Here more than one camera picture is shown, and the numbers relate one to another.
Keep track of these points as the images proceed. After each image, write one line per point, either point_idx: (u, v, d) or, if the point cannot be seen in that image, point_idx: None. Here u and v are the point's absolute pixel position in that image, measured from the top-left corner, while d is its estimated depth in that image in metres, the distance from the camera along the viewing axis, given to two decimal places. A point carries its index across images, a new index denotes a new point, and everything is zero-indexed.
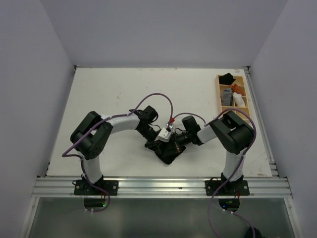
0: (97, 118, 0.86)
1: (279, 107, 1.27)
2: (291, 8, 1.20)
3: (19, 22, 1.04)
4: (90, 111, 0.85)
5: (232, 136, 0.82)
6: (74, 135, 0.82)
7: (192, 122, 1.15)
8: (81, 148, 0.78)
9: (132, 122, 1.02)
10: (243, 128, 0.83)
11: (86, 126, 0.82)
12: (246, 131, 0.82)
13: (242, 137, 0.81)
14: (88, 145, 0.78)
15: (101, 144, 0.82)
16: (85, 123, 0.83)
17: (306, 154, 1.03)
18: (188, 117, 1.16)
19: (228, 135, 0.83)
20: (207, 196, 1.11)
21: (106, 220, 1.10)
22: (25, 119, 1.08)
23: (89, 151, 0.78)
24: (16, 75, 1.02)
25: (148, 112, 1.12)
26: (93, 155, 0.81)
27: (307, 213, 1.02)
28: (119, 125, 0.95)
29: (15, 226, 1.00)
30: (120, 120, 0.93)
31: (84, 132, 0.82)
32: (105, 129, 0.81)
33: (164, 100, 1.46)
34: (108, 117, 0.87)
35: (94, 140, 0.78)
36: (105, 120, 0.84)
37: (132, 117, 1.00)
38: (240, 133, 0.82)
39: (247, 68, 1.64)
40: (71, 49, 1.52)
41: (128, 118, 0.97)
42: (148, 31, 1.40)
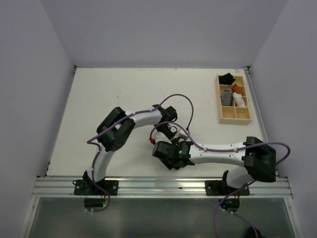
0: (122, 114, 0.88)
1: (279, 107, 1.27)
2: (290, 8, 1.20)
3: (19, 21, 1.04)
4: (116, 107, 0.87)
5: (270, 171, 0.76)
6: (100, 127, 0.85)
7: (164, 147, 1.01)
8: (106, 140, 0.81)
9: (155, 119, 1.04)
10: (271, 155, 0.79)
11: (112, 120, 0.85)
12: (274, 158, 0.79)
13: (272, 163, 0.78)
14: (111, 138, 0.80)
15: (125, 139, 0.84)
16: (111, 117, 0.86)
17: (306, 154, 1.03)
18: (158, 145, 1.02)
19: (268, 172, 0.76)
20: (207, 196, 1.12)
21: (106, 220, 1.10)
22: (25, 119, 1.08)
23: (112, 144, 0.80)
24: (17, 74, 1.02)
25: (169, 112, 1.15)
26: (115, 148, 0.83)
27: (307, 213, 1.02)
28: (142, 121, 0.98)
29: (15, 226, 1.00)
30: (142, 116, 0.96)
31: (109, 125, 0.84)
32: (129, 124, 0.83)
33: (183, 100, 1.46)
34: (132, 113, 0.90)
35: (117, 134, 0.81)
36: (129, 116, 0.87)
37: (155, 113, 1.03)
38: (271, 161, 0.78)
39: (247, 68, 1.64)
40: (71, 50, 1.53)
41: (150, 114, 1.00)
42: (148, 31, 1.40)
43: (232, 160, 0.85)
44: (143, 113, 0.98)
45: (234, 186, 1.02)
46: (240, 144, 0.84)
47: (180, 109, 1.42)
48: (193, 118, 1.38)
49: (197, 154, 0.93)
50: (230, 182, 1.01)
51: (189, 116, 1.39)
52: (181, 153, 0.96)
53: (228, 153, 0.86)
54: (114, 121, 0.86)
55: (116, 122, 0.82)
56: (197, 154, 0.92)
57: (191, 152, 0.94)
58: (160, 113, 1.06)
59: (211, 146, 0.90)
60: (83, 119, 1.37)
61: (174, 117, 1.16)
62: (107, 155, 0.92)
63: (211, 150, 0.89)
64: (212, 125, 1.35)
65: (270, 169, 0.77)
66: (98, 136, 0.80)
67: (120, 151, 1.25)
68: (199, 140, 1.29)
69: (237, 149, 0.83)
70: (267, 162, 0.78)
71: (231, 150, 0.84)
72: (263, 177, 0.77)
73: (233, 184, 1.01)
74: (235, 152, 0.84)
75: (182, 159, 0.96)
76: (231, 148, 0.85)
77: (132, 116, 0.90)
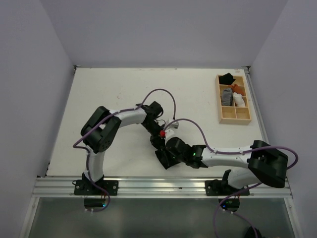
0: (106, 113, 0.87)
1: (279, 107, 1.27)
2: (290, 8, 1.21)
3: (19, 22, 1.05)
4: (99, 106, 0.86)
5: (278, 175, 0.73)
6: (84, 129, 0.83)
7: (181, 147, 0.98)
8: (92, 141, 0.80)
9: (139, 116, 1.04)
10: (280, 160, 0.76)
11: (96, 120, 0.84)
12: (285, 164, 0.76)
13: (282, 168, 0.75)
14: (97, 139, 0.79)
15: (111, 138, 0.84)
16: (94, 117, 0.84)
17: (306, 154, 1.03)
18: (176, 141, 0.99)
19: (274, 175, 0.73)
20: (207, 196, 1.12)
21: (106, 219, 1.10)
22: (25, 119, 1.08)
23: (99, 145, 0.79)
24: (16, 74, 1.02)
25: (154, 108, 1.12)
26: (102, 148, 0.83)
27: (307, 213, 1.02)
28: (127, 119, 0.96)
29: (15, 226, 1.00)
30: (127, 114, 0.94)
31: (94, 125, 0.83)
32: (114, 123, 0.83)
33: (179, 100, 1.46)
34: (116, 111, 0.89)
35: (104, 134, 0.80)
36: (113, 114, 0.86)
37: (139, 112, 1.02)
38: (280, 166, 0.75)
39: (247, 68, 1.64)
40: (71, 50, 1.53)
41: (135, 112, 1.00)
42: (148, 31, 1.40)
43: (239, 162, 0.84)
44: (128, 112, 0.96)
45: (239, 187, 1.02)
46: (247, 146, 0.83)
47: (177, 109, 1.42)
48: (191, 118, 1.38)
49: (208, 155, 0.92)
50: (232, 182, 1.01)
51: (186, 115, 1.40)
52: (195, 156, 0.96)
53: (234, 155, 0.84)
54: (98, 121, 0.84)
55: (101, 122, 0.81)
56: (208, 156, 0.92)
57: (204, 154, 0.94)
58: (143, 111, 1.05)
59: (221, 148, 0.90)
60: (82, 119, 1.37)
61: (159, 111, 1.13)
62: (98, 156, 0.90)
63: (222, 153, 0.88)
64: (212, 125, 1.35)
65: (277, 173, 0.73)
66: (83, 138, 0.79)
67: (120, 150, 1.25)
68: (195, 140, 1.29)
69: (243, 151, 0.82)
70: (275, 167, 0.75)
71: (237, 153, 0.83)
72: (270, 181, 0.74)
73: (235, 184, 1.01)
74: (241, 154, 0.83)
75: (195, 161, 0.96)
76: (237, 151, 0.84)
77: (116, 115, 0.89)
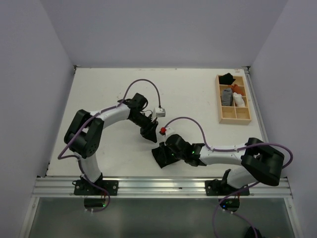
0: (86, 116, 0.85)
1: (279, 107, 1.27)
2: (290, 8, 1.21)
3: (19, 22, 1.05)
4: (79, 110, 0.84)
5: (271, 172, 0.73)
6: (67, 136, 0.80)
7: (182, 144, 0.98)
8: (78, 147, 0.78)
9: (124, 112, 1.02)
10: (274, 157, 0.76)
11: (78, 125, 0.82)
12: (280, 161, 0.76)
13: (276, 166, 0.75)
14: (82, 143, 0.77)
15: (97, 139, 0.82)
16: (76, 122, 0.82)
17: (306, 154, 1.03)
18: (176, 139, 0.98)
19: (267, 172, 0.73)
20: (207, 196, 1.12)
21: (106, 219, 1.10)
22: (25, 119, 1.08)
23: (85, 149, 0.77)
24: (16, 74, 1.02)
25: (137, 100, 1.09)
26: (89, 152, 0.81)
27: (307, 213, 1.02)
28: (111, 118, 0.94)
29: (15, 226, 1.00)
30: (109, 113, 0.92)
31: (77, 131, 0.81)
32: (96, 124, 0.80)
33: (180, 99, 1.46)
34: (97, 113, 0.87)
35: (88, 137, 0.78)
36: (95, 115, 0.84)
37: (122, 108, 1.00)
38: (274, 164, 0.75)
39: (247, 68, 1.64)
40: (71, 50, 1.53)
41: (118, 109, 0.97)
42: (148, 31, 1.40)
43: (234, 159, 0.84)
44: (111, 110, 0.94)
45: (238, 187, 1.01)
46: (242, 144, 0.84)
47: (177, 109, 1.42)
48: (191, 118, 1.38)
49: (205, 153, 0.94)
50: (231, 181, 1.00)
51: (186, 115, 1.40)
52: (194, 154, 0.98)
53: (230, 152, 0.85)
54: (80, 125, 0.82)
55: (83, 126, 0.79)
56: (205, 154, 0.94)
57: (201, 152, 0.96)
58: (127, 107, 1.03)
59: (218, 147, 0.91)
60: None
61: (144, 102, 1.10)
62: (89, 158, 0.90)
63: (217, 150, 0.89)
64: (212, 125, 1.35)
65: (271, 171, 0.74)
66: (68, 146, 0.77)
67: (120, 150, 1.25)
68: (195, 140, 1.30)
69: (237, 148, 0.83)
70: (270, 164, 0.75)
71: (233, 150, 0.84)
72: (263, 178, 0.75)
73: (234, 183, 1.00)
74: (236, 151, 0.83)
75: (194, 159, 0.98)
76: (232, 148, 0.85)
77: (98, 115, 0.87)
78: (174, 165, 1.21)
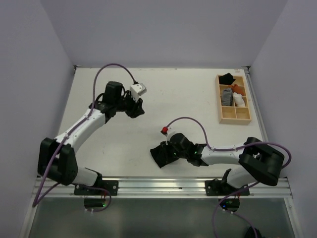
0: (54, 143, 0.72)
1: (279, 108, 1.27)
2: (290, 8, 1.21)
3: (19, 22, 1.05)
4: (42, 140, 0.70)
5: (269, 171, 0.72)
6: (40, 169, 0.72)
7: (185, 144, 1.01)
8: (55, 178, 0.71)
9: (98, 121, 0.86)
10: (274, 156, 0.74)
11: (47, 154, 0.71)
12: (279, 161, 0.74)
13: (275, 166, 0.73)
14: (60, 175, 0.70)
15: (74, 164, 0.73)
16: (43, 154, 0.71)
17: (306, 154, 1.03)
18: (181, 138, 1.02)
19: (264, 171, 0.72)
20: (207, 196, 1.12)
21: (106, 219, 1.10)
22: (25, 119, 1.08)
23: (65, 180, 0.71)
24: (16, 74, 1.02)
25: (109, 93, 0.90)
26: (71, 179, 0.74)
27: (307, 213, 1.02)
28: (84, 134, 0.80)
29: (15, 226, 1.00)
30: (80, 131, 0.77)
31: (48, 161, 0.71)
32: (65, 154, 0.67)
33: (180, 99, 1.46)
34: (64, 137, 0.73)
35: (62, 170, 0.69)
36: (62, 142, 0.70)
37: (94, 117, 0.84)
38: (273, 163, 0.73)
39: (247, 68, 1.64)
40: (71, 50, 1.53)
41: (89, 121, 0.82)
42: (148, 31, 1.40)
43: (233, 159, 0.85)
44: (80, 127, 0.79)
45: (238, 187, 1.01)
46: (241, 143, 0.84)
47: (177, 109, 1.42)
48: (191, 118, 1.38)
49: (206, 153, 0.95)
50: (231, 181, 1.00)
51: (186, 115, 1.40)
52: (196, 153, 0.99)
53: (229, 151, 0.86)
54: (50, 154, 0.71)
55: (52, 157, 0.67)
56: (206, 154, 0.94)
57: (203, 152, 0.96)
58: (101, 110, 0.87)
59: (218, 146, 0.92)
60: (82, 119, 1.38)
61: (117, 90, 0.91)
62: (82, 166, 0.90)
63: (218, 150, 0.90)
64: (212, 125, 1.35)
65: (269, 170, 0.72)
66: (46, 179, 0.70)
67: (120, 150, 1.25)
68: (195, 140, 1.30)
69: (236, 147, 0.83)
70: (269, 163, 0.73)
71: (231, 149, 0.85)
72: (262, 177, 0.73)
73: (234, 183, 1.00)
74: (235, 150, 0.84)
75: (197, 158, 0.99)
76: (231, 147, 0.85)
77: (66, 141, 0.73)
78: (174, 165, 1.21)
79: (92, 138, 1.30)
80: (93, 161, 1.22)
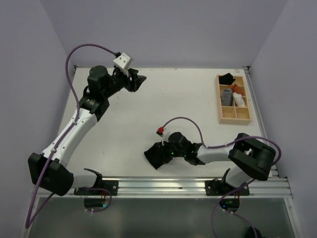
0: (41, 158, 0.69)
1: (279, 108, 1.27)
2: (290, 8, 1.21)
3: (19, 22, 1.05)
4: (29, 158, 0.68)
5: (259, 166, 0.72)
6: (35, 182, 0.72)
7: (184, 143, 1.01)
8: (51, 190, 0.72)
9: (89, 123, 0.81)
10: (264, 152, 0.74)
11: (36, 170, 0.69)
12: (270, 156, 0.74)
13: (266, 161, 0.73)
14: (53, 188, 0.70)
15: (68, 174, 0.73)
16: (33, 171, 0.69)
17: (306, 154, 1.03)
18: (179, 137, 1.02)
19: (254, 166, 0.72)
20: (207, 196, 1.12)
21: (106, 219, 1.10)
22: (25, 119, 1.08)
23: (60, 191, 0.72)
24: (16, 74, 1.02)
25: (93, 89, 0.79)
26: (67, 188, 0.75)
27: (307, 213, 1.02)
28: (74, 141, 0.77)
29: (15, 226, 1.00)
30: (68, 139, 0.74)
31: (38, 175, 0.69)
32: (55, 170, 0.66)
33: (180, 99, 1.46)
34: (51, 151, 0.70)
35: (55, 184, 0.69)
36: (49, 158, 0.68)
37: (83, 120, 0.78)
38: (264, 158, 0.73)
39: (247, 68, 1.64)
40: (71, 49, 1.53)
41: (78, 126, 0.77)
42: (148, 31, 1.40)
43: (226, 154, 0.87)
44: (68, 135, 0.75)
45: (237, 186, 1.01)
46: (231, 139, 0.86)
47: (177, 109, 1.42)
48: (191, 118, 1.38)
49: (202, 151, 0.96)
50: (229, 180, 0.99)
51: (186, 115, 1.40)
52: (193, 153, 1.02)
53: (220, 148, 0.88)
54: (40, 168, 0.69)
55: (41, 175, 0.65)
56: (201, 152, 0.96)
57: (199, 150, 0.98)
58: (91, 110, 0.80)
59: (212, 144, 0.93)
60: None
61: (98, 83, 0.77)
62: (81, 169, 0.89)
63: (211, 148, 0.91)
64: (212, 125, 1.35)
65: (260, 165, 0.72)
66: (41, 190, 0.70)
67: (119, 150, 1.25)
68: (196, 140, 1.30)
69: (226, 144, 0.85)
70: (260, 159, 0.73)
71: (222, 146, 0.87)
72: (252, 172, 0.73)
73: (232, 182, 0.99)
74: (225, 147, 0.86)
75: (194, 158, 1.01)
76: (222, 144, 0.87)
77: (54, 155, 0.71)
78: (174, 165, 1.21)
79: (92, 138, 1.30)
80: (94, 161, 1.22)
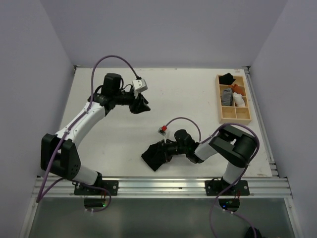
0: (54, 139, 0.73)
1: (279, 107, 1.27)
2: (290, 8, 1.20)
3: (19, 22, 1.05)
4: (43, 137, 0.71)
5: (238, 151, 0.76)
6: (44, 164, 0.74)
7: (188, 140, 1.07)
8: (58, 171, 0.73)
9: (99, 114, 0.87)
10: (245, 140, 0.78)
11: (49, 150, 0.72)
12: (250, 144, 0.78)
13: (246, 148, 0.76)
14: (62, 168, 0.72)
15: (76, 159, 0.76)
16: (45, 150, 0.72)
17: (306, 154, 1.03)
18: (185, 134, 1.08)
19: (234, 150, 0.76)
20: (207, 196, 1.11)
21: (106, 219, 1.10)
22: (25, 119, 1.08)
23: (68, 173, 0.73)
24: (16, 74, 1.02)
25: (107, 87, 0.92)
26: (73, 173, 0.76)
27: (307, 213, 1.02)
28: (84, 128, 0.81)
29: (15, 226, 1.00)
30: (79, 124, 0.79)
31: (50, 156, 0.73)
32: (68, 148, 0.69)
33: (179, 99, 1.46)
34: (65, 132, 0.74)
35: (65, 163, 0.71)
36: (63, 138, 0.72)
37: (94, 110, 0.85)
38: (244, 146, 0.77)
39: (247, 68, 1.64)
40: (71, 49, 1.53)
41: (89, 114, 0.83)
42: (148, 31, 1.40)
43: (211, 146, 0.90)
44: (80, 120, 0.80)
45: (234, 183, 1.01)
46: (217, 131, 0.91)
47: (177, 109, 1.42)
48: (191, 118, 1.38)
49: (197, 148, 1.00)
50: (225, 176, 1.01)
51: (186, 115, 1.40)
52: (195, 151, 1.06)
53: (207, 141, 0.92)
54: (52, 149, 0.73)
55: (54, 152, 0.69)
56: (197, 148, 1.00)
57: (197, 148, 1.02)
58: (100, 103, 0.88)
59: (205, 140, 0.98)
60: None
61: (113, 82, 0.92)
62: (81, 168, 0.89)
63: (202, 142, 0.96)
64: (212, 126, 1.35)
65: (238, 151, 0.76)
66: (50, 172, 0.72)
67: (120, 150, 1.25)
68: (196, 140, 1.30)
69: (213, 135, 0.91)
70: (239, 146, 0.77)
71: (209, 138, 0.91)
72: (232, 158, 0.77)
73: (228, 178, 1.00)
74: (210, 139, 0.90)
75: (195, 156, 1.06)
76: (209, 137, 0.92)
77: (67, 136, 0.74)
78: (174, 165, 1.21)
79: (93, 138, 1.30)
80: (94, 160, 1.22)
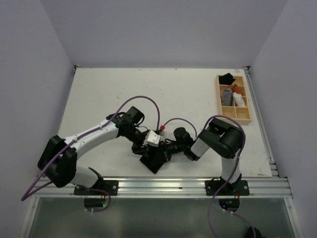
0: (62, 143, 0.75)
1: (279, 108, 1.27)
2: (290, 8, 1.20)
3: (19, 21, 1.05)
4: (53, 137, 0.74)
5: (224, 142, 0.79)
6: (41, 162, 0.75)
7: (187, 138, 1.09)
8: (49, 175, 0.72)
9: (110, 134, 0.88)
10: (233, 132, 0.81)
11: (52, 150, 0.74)
12: (237, 136, 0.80)
13: (233, 140, 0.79)
14: (55, 174, 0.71)
15: (72, 169, 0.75)
16: (48, 149, 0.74)
17: (306, 154, 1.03)
18: (184, 132, 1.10)
19: (219, 142, 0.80)
20: (207, 196, 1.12)
21: (106, 219, 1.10)
22: (25, 119, 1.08)
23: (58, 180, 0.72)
24: (16, 73, 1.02)
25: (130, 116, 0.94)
26: (62, 183, 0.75)
27: (307, 213, 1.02)
28: (92, 143, 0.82)
29: (15, 226, 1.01)
30: (89, 137, 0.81)
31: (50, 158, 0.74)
32: (69, 157, 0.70)
33: (179, 99, 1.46)
34: (73, 140, 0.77)
35: (60, 170, 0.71)
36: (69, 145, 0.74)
37: (108, 129, 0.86)
38: (231, 138, 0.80)
39: (247, 68, 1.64)
40: (71, 49, 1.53)
41: (102, 131, 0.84)
42: (148, 30, 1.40)
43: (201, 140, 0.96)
44: (90, 134, 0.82)
45: (231, 182, 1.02)
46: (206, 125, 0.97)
47: (177, 109, 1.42)
48: (191, 118, 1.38)
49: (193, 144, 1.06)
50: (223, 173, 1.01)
51: (186, 115, 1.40)
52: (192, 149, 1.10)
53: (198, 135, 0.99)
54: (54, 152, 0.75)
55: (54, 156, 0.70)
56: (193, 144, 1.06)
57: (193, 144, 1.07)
58: (117, 124, 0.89)
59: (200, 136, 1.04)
60: (82, 119, 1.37)
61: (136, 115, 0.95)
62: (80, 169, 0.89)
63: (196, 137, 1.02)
64: None
65: (224, 141, 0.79)
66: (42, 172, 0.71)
67: (120, 150, 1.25)
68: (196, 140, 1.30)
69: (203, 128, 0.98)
70: (226, 137, 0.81)
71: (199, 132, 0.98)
72: (218, 148, 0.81)
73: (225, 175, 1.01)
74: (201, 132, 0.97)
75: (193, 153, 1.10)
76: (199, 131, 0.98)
77: (73, 144, 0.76)
78: (174, 165, 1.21)
79: None
80: (94, 160, 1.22)
